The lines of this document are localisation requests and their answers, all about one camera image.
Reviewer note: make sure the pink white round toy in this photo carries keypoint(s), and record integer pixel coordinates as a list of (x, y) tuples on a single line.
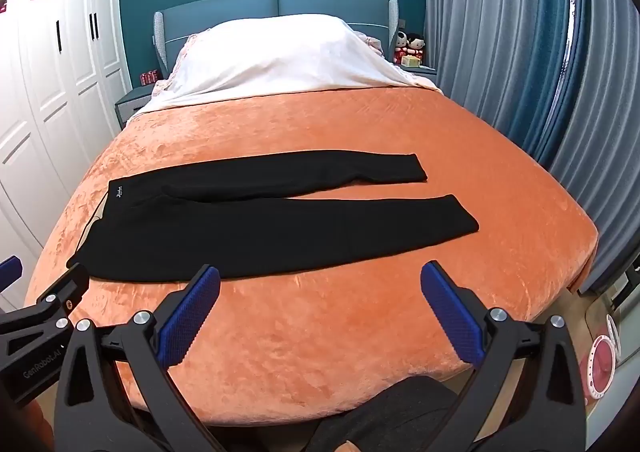
[(600, 357)]

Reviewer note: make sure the red patterned box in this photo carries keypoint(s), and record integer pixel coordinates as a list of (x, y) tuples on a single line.
[(150, 77)]

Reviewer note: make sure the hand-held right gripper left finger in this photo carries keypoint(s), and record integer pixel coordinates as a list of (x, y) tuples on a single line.
[(192, 317)]

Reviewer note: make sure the black pants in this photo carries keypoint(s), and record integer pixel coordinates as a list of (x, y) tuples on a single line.
[(250, 232)]

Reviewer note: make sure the orange plush blanket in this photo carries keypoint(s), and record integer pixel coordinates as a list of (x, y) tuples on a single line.
[(325, 332)]

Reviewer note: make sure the blue curtain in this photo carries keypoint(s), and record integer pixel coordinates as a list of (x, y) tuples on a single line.
[(545, 57)]

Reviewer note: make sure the person's grey trouser leg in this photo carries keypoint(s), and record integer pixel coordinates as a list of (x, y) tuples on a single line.
[(390, 412)]

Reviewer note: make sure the pink floral bedding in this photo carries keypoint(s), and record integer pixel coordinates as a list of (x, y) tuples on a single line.
[(166, 82)]

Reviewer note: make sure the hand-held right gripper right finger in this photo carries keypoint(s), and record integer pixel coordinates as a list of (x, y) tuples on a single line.
[(452, 317)]

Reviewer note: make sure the blue padded headboard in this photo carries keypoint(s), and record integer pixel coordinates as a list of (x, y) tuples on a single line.
[(225, 7)]

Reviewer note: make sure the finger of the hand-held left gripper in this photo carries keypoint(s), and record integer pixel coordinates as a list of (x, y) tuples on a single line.
[(65, 289), (11, 268)]

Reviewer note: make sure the blue-grey nightstand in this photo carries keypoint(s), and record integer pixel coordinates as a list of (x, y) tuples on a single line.
[(425, 69), (132, 105)]

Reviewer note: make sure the white panelled wardrobe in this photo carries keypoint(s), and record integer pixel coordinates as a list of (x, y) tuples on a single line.
[(50, 82)]

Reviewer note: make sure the yellow tissue box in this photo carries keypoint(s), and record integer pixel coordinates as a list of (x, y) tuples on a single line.
[(410, 61)]

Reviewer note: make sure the red dressed doll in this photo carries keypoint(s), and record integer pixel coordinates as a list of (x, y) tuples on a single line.
[(415, 46), (400, 46)]

